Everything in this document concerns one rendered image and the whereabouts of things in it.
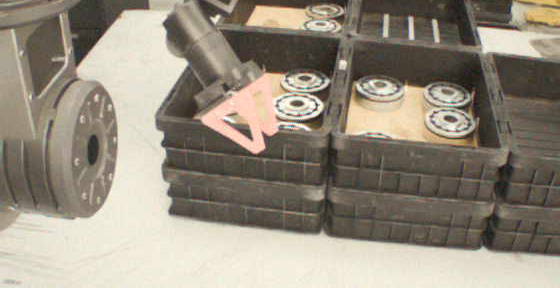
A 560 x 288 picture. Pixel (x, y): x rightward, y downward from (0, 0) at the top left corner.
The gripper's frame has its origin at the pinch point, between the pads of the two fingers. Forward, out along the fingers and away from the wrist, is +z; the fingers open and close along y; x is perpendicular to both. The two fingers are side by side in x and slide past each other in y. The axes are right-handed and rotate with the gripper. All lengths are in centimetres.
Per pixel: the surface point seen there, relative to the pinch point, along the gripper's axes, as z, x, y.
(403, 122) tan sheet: 16.7, -12.1, 44.6
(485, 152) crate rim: 23.3, -23.2, 19.8
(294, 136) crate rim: 4.5, 1.7, 19.8
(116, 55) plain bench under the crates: -35, 51, 90
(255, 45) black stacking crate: -13, 7, 57
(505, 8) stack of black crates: 29, -67, 207
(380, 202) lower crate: 22.4, -3.4, 23.7
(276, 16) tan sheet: -17, 5, 90
